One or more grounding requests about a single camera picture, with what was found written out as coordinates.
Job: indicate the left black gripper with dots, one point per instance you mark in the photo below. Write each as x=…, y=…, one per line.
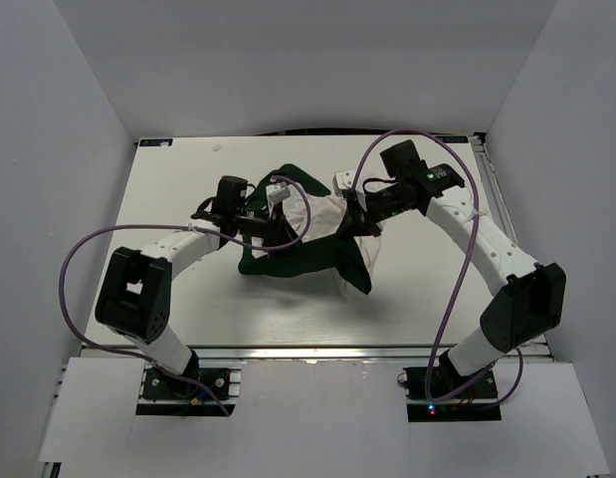
x=277, y=230

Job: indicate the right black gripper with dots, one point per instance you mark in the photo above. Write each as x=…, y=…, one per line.
x=358, y=220

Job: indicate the white green raglan t-shirt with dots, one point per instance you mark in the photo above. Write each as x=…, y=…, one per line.
x=314, y=210

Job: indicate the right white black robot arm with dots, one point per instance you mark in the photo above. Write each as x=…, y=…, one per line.
x=527, y=296

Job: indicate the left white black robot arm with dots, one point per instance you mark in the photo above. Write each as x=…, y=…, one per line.
x=135, y=297

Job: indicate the left blue table label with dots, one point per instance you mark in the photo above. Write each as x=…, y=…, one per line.
x=155, y=142

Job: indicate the blue table label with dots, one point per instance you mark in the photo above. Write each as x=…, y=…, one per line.
x=155, y=142
x=453, y=139

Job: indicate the right blue table label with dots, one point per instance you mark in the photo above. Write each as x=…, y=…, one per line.
x=453, y=139

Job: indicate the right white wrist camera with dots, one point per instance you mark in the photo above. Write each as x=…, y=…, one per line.
x=343, y=184

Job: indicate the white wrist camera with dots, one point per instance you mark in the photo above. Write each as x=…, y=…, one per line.
x=277, y=193
x=343, y=184

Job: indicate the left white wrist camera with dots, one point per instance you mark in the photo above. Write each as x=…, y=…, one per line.
x=277, y=193

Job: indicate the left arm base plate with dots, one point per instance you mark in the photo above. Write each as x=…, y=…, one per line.
x=161, y=395

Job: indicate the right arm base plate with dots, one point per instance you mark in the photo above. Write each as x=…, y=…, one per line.
x=475, y=404

